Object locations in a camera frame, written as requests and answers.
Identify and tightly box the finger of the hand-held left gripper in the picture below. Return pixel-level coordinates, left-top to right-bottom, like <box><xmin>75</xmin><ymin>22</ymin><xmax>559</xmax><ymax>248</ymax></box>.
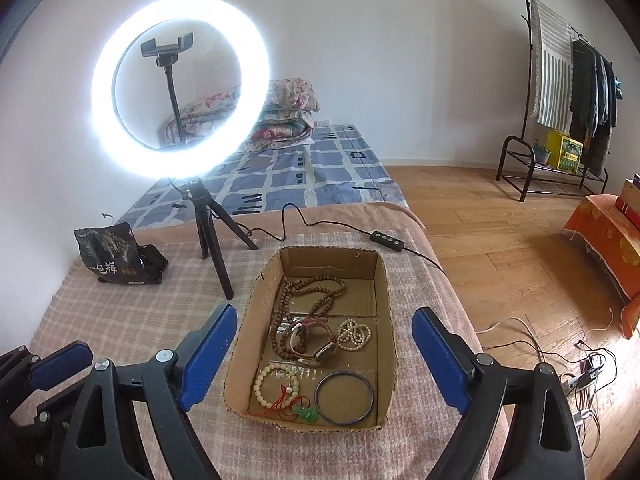
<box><xmin>7</xmin><ymin>340</ymin><xmax>95</xmax><ymax>433</ymax></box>
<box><xmin>0</xmin><ymin>344</ymin><xmax>41</xmax><ymax>386</ymax></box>

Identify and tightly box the dark hanging coat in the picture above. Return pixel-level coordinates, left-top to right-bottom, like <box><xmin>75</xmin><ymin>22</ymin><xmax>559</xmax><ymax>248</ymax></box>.
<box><xmin>569</xmin><ymin>39</ymin><xmax>613</xmax><ymax>173</ymax></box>

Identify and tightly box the black snack bag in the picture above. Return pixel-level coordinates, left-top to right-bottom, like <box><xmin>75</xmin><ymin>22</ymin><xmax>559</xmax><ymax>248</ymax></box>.
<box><xmin>73</xmin><ymin>222</ymin><xmax>169</xmax><ymax>286</ymax></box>

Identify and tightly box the black inline cable controller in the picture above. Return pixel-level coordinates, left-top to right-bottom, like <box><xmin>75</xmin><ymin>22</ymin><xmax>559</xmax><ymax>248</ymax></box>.
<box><xmin>370</xmin><ymin>230</ymin><xmax>407</xmax><ymax>251</ymax></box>

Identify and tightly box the cardboard box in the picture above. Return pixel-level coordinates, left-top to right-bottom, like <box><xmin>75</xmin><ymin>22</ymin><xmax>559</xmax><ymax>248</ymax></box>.
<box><xmin>222</xmin><ymin>246</ymin><xmax>401</xmax><ymax>431</ymax></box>

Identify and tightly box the striped hanging towel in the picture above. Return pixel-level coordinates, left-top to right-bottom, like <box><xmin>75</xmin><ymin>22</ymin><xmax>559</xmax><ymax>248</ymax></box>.
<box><xmin>529</xmin><ymin>0</ymin><xmax>576</xmax><ymax>131</ymax></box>

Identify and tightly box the green pendant with red cord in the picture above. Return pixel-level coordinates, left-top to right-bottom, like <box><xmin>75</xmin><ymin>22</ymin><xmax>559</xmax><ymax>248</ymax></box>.
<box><xmin>250</xmin><ymin>392</ymin><xmax>318</xmax><ymax>423</ymax></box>

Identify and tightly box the red strap watch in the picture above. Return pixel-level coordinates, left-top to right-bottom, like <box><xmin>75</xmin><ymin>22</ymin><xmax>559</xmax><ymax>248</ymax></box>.
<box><xmin>290</xmin><ymin>316</ymin><xmax>337</xmax><ymax>365</ymax></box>

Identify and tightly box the yellow crate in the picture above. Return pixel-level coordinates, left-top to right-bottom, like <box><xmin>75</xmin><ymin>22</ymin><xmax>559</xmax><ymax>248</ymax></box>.
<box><xmin>545</xmin><ymin>129</ymin><xmax>585</xmax><ymax>171</ymax></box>

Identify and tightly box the blue checked bedsheet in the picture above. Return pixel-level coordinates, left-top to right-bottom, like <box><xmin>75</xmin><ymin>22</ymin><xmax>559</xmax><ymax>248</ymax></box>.
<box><xmin>132</xmin><ymin>124</ymin><xmax>408</xmax><ymax>221</ymax></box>

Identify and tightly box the tan box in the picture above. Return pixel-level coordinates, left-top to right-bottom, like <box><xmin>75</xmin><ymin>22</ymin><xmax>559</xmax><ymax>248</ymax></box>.
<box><xmin>621</xmin><ymin>175</ymin><xmax>640</xmax><ymax>211</ymax></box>

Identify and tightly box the orange cloth covered bench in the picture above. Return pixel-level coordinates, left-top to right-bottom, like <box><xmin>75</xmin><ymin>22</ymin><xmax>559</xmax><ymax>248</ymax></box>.
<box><xmin>562</xmin><ymin>194</ymin><xmax>640</xmax><ymax>338</ymax></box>

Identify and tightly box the black phone holder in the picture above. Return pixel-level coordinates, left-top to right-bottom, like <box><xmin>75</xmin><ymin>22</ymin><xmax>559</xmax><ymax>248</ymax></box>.
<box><xmin>140</xmin><ymin>32</ymin><xmax>195</xmax><ymax>148</ymax></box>

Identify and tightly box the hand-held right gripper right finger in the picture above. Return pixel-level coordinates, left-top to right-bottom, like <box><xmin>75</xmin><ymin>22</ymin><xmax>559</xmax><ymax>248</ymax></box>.
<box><xmin>411</xmin><ymin>306</ymin><xmax>601</xmax><ymax>480</ymax></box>

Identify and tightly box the red box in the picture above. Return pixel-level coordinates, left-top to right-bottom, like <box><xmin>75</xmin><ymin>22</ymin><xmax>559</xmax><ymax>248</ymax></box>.
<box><xmin>615</xmin><ymin>199</ymin><xmax>640</xmax><ymax>231</ymax></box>

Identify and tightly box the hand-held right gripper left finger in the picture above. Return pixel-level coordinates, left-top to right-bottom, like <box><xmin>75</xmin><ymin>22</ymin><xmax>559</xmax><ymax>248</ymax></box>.
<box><xmin>65</xmin><ymin>303</ymin><xmax>239</xmax><ymax>480</ymax></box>

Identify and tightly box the dark blue bangle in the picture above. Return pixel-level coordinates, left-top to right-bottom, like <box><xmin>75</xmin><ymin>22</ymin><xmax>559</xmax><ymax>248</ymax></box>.
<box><xmin>314</xmin><ymin>371</ymin><xmax>375</xmax><ymax>426</ymax></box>

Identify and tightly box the black tripod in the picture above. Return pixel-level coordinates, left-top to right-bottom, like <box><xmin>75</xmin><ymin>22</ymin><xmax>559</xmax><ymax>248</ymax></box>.
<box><xmin>187</xmin><ymin>177</ymin><xmax>260</xmax><ymax>301</ymax></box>

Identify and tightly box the blue denim garment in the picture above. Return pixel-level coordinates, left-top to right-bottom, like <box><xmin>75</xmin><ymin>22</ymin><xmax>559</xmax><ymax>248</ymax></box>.
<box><xmin>592</xmin><ymin>57</ymin><xmax>621</xmax><ymax>131</ymax></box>

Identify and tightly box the white ring light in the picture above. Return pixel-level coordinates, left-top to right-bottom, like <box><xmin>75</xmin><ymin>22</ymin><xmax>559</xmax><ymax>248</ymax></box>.
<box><xmin>91</xmin><ymin>0</ymin><xmax>275</xmax><ymax>181</ymax></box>

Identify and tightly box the black metal clothes rack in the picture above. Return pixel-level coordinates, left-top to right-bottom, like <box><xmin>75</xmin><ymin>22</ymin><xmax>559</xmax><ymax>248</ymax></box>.
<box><xmin>496</xmin><ymin>0</ymin><xmax>611</xmax><ymax>203</ymax></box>

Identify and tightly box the black ring light cable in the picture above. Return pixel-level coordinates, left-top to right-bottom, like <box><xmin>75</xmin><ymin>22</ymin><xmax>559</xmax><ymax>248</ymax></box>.
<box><xmin>167</xmin><ymin>176</ymin><xmax>448</xmax><ymax>277</ymax></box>

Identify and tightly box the tangle of floor cables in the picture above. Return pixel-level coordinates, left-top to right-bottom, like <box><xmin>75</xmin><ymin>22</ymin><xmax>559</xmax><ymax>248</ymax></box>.
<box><xmin>472</xmin><ymin>307</ymin><xmax>616</xmax><ymax>461</ymax></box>

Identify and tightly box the cream bead bracelet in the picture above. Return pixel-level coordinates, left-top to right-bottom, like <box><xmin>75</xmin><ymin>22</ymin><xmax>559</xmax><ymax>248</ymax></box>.
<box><xmin>253</xmin><ymin>364</ymin><xmax>302</xmax><ymax>406</ymax></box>

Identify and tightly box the brown bead necklace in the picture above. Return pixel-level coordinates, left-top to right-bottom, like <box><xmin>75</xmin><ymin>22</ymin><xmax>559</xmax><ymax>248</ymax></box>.
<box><xmin>270</xmin><ymin>275</ymin><xmax>347</xmax><ymax>361</ymax></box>

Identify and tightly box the small cream bead necklace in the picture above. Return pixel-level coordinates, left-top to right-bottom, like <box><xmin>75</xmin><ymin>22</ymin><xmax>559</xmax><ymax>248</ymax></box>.
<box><xmin>337</xmin><ymin>319</ymin><xmax>372</xmax><ymax>352</ymax></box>

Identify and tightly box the folded floral quilt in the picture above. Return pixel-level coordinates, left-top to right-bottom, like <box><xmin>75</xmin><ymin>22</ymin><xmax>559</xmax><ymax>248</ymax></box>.
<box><xmin>162</xmin><ymin>79</ymin><xmax>321</xmax><ymax>151</ymax></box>

